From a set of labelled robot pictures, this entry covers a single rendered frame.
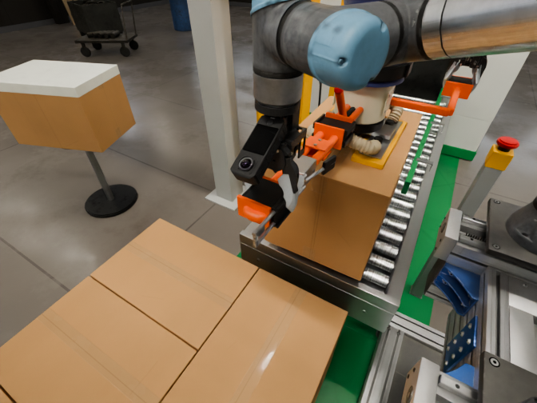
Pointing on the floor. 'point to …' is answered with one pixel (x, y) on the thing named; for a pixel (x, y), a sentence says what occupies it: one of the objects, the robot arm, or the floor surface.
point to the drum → (180, 15)
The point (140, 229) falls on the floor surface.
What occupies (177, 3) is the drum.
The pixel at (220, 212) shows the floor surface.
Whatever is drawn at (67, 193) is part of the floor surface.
